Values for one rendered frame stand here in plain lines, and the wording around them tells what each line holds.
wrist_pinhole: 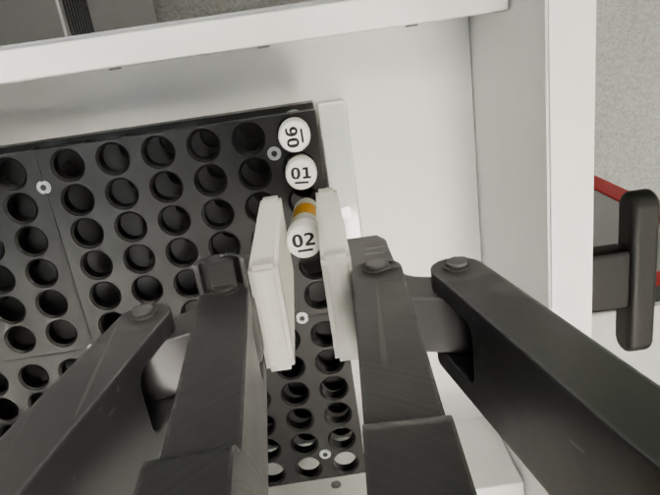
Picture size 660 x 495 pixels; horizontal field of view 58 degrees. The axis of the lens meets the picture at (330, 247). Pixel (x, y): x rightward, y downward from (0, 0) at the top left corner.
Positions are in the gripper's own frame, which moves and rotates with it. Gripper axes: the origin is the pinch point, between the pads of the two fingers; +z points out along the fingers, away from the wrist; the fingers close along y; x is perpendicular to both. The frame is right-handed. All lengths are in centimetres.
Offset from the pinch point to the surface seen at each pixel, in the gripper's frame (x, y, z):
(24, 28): 10.2, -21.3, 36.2
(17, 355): -4.7, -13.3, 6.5
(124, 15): 12, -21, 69
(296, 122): 3.7, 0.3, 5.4
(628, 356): -18.8, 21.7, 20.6
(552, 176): 0.6, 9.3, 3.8
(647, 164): -27, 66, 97
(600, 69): -7, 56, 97
